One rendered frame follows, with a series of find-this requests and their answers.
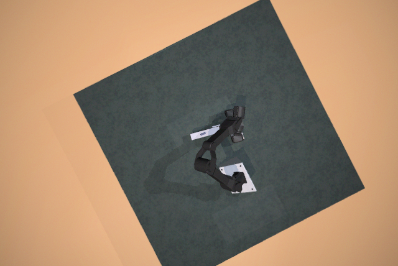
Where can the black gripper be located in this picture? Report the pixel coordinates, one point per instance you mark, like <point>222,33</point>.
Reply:
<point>235,138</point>

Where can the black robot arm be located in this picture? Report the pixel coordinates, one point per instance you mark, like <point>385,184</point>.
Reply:
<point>231,125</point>

